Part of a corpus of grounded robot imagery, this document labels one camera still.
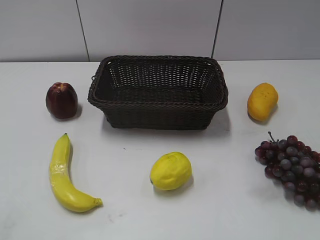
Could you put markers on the dark woven basket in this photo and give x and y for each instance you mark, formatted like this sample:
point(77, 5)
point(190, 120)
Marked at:
point(161, 92)

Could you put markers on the purple grape bunch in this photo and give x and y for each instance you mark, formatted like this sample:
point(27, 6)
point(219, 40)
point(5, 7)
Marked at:
point(290, 163)

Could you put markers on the yellow banana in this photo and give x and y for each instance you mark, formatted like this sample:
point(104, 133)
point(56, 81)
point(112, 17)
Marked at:
point(61, 184)

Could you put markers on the yellow lemon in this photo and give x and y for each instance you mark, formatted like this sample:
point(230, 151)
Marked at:
point(171, 171)

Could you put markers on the dark red apple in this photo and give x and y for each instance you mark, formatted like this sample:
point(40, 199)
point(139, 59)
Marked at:
point(62, 101)

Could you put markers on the orange yellow mango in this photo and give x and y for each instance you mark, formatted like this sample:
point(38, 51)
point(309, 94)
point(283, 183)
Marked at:
point(262, 101)

